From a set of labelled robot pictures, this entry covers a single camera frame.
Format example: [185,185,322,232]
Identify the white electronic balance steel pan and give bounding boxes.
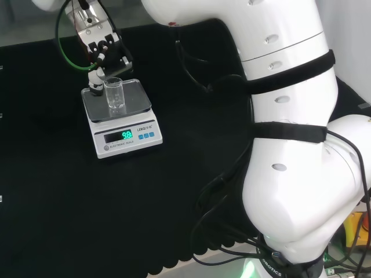
[81,78,164,160]

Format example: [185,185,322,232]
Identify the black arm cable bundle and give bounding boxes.
[173,37,263,269]

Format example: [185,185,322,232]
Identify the small clear glass beaker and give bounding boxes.
[103,77,126,110]

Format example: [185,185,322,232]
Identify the green cable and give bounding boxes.
[56,0,97,71]

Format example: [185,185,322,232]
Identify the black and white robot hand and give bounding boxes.
[87,67,107,97]

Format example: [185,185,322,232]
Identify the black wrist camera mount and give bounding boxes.
[77,25,134,79]

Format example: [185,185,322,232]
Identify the black bench cloth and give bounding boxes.
[0,17,371,278]

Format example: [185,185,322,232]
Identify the yellow stop button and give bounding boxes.
[344,211,371,247]

